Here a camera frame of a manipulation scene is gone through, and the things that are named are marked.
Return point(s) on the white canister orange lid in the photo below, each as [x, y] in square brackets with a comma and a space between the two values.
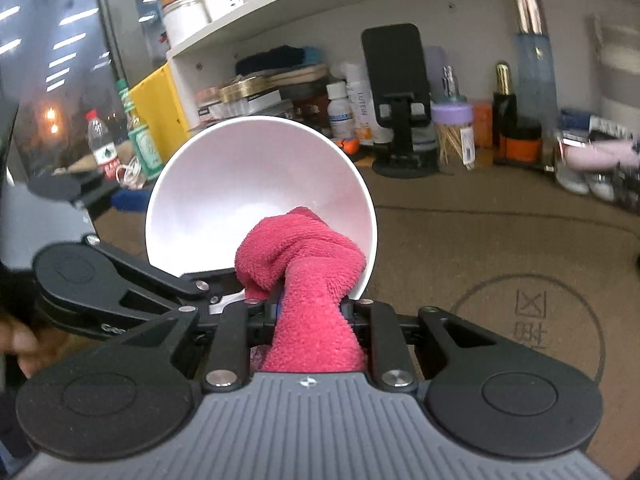
[185, 17]

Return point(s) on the person's left hand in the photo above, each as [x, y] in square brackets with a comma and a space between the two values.
[20, 342]

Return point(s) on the small clear spray bottle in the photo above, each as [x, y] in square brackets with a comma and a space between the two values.
[450, 85]

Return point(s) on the tall blue bottle gold cap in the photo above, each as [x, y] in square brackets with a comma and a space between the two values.
[536, 70]

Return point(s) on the purple lid toothpick jar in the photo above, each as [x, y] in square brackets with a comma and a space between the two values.
[452, 132]

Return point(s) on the pink terry cloth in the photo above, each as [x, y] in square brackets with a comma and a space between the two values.
[305, 270]

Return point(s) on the red label water bottle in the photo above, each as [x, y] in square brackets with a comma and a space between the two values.
[104, 145]

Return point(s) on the green glass bottle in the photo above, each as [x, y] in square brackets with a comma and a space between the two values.
[142, 145]

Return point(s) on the gold round tin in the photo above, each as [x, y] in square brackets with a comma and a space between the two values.
[245, 89]

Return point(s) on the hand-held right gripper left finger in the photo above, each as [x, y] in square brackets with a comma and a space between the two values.
[232, 330]

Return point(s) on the pink massager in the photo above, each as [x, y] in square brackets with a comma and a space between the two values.
[600, 155]

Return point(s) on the orange jar black lid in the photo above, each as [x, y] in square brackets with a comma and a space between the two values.
[522, 145]

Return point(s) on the white ceramic bowl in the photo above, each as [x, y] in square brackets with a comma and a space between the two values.
[250, 175]

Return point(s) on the teal sponge block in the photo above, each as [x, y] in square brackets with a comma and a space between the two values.
[311, 55]

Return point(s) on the black phone stand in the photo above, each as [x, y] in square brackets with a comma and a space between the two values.
[402, 150]

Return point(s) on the white medicine bottle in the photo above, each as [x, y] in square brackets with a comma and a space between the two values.
[341, 115]

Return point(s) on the black smartphone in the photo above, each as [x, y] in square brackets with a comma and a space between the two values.
[395, 65]

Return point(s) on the copper round tin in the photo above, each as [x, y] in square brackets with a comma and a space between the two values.
[209, 96]

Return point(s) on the beige wooden brush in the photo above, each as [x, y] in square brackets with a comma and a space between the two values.
[300, 75]

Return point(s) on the brown desk mat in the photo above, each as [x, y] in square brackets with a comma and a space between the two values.
[475, 240]

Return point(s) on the small orange box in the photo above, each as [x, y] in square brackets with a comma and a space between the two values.
[483, 125]

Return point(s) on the dark perfume bottle gold cap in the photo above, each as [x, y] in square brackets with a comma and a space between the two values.
[504, 100]

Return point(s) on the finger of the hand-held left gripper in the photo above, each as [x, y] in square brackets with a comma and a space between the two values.
[160, 280]
[130, 201]

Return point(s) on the black bristle brush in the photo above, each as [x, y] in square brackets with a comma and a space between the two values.
[270, 60]

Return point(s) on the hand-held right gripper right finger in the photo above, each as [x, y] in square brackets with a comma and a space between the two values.
[385, 335]

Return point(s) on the clear plastic package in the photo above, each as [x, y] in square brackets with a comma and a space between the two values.
[580, 180]

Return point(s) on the black and white box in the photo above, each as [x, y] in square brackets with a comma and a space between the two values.
[250, 104]

